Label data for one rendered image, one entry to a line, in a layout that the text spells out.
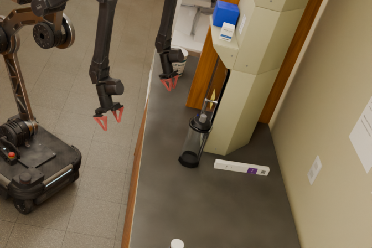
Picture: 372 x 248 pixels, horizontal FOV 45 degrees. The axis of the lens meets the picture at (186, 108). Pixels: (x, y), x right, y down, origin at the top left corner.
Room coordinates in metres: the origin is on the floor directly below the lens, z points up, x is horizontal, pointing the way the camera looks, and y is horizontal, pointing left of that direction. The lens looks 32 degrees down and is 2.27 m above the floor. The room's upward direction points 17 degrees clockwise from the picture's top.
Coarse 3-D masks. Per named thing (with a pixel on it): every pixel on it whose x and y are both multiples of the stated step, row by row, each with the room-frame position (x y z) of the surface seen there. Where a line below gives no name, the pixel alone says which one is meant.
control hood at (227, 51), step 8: (216, 32) 1.88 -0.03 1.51; (216, 40) 1.79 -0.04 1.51; (224, 40) 1.81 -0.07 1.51; (232, 40) 1.84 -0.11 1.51; (216, 48) 1.75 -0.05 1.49; (224, 48) 1.75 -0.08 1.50; (232, 48) 1.76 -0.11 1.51; (224, 56) 1.76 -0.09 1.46; (232, 56) 1.76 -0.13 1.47; (224, 64) 1.76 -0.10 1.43; (232, 64) 1.76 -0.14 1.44
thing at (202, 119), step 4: (196, 116) 1.68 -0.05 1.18; (200, 116) 1.65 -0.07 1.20; (204, 116) 1.65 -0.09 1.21; (192, 120) 1.65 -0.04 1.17; (196, 120) 1.65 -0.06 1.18; (200, 120) 1.65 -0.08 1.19; (204, 120) 1.65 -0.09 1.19; (208, 120) 1.68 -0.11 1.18; (196, 124) 1.63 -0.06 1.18; (200, 124) 1.63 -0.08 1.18; (204, 124) 1.64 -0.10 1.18; (208, 124) 1.65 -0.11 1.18; (200, 128) 1.61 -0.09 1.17; (204, 128) 1.62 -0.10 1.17; (208, 128) 1.63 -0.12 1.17
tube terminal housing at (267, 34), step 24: (240, 0) 2.06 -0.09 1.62; (240, 24) 1.90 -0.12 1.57; (264, 24) 1.78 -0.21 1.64; (288, 24) 1.87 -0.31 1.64; (240, 48) 1.77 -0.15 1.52; (264, 48) 1.78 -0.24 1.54; (240, 72) 1.77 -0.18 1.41; (264, 72) 1.83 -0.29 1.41; (240, 96) 1.78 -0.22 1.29; (264, 96) 1.91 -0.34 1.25; (216, 120) 1.77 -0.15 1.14; (240, 120) 1.80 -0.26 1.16; (216, 144) 1.77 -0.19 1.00; (240, 144) 1.88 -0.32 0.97
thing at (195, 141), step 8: (192, 136) 1.62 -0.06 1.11; (200, 136) 1.62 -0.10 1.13; (184, 144) 1.64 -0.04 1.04; (192, 144) 1.61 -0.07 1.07; (200, 144) 1.62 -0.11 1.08; (184, 152) 1.63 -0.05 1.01; (192, 152) 1.61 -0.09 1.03; (200, 152) 1.63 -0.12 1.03; (184, 160) 1.62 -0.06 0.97; (192, 160) 1.61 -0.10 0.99
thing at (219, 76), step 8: (216, 72) 2.00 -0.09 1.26; (224, 72) 1.84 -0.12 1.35; (216, 80) 1.94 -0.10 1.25; (224, 80) 1.78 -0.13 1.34; (216, 88) 1.88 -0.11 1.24; (208, 96) 2.00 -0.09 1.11; (216, 96) 1.82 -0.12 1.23; (208, 104) 1.94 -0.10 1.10; (216, 104) 1.77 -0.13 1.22; (208, 112) 1.88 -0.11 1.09
